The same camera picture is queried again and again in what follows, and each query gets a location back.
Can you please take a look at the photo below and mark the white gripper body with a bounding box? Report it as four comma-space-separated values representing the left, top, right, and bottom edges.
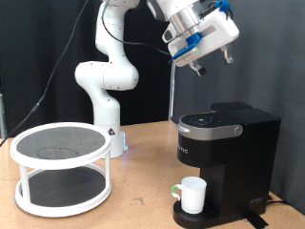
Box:
167, 8, 240, 69

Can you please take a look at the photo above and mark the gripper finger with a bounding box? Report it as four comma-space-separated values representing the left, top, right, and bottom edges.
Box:
220, 43, 235, 66
188, 60, 208, 77

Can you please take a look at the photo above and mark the black Keurig coffee machine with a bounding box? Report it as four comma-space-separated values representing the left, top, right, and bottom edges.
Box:
173, 101, 282, 229

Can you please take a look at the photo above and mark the white mug with green tape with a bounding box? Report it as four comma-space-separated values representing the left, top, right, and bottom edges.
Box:
171, 177, 208, 216

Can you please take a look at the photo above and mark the silver vertical pole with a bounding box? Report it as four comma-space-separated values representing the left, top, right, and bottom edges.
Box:
168, 61, 177, 122

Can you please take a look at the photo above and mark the grey fabric backdrop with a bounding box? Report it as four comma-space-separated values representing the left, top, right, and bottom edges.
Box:
171, 0, 305, 216

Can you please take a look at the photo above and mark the white two-tier turntable stand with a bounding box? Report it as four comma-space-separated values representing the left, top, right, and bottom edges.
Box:
9, 121, 112, 219

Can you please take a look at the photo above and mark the black tape strip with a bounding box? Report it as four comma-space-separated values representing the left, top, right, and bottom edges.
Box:
242, 209, 270, 229

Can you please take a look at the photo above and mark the black curtain backdrop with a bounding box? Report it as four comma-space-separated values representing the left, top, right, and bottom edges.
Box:
0, 0, 179, 139

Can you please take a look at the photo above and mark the wrist camera on blue mount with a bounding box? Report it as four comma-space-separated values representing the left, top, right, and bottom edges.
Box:
171, 31, 203, 63

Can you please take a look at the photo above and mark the large blue cable clip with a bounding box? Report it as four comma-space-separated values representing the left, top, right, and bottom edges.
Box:
214, 0, 234, 15

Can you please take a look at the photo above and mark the black power cord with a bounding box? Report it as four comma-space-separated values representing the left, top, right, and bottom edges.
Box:
266, 194, 289, 205

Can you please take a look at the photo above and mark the black camera cable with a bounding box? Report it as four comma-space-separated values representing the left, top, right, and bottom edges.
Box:
0, 0, 173, 149

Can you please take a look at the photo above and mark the grey metal post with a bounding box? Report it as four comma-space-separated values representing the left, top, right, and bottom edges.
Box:
0, 75, 7, 139

